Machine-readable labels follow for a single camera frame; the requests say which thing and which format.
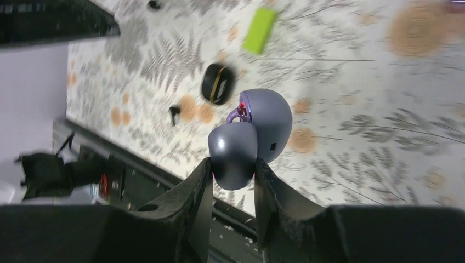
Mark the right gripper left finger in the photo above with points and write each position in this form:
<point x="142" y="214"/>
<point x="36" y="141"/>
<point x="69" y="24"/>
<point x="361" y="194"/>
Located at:
<point x="173" y="227"/>

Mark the black earbud on mat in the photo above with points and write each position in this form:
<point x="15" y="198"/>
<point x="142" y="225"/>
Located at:
<point x="175" y="114"/>

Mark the lime green block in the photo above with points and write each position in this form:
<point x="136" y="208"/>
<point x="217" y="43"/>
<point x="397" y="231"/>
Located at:
<point x="259" y="30"/>

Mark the purple earbud charging case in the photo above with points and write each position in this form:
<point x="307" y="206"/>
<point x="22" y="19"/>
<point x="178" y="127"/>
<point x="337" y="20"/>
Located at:
<point x="259" y="128"/>

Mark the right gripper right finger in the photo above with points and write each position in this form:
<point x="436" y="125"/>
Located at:
<point x="291" y="228"/>

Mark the floral patterned table mat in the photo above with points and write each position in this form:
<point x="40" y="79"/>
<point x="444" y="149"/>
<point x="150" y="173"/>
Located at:
<point x="376" y="90"/>

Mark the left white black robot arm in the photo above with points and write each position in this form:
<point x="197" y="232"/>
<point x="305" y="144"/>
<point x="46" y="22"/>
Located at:
<point x="45" y="178"/>

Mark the black earbud charging case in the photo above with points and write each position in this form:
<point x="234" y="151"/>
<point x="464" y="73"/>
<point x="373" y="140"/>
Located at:
<point x="218" y="83"/>

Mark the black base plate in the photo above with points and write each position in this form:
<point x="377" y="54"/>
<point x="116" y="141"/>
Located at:
<point x="233" y="232"/>

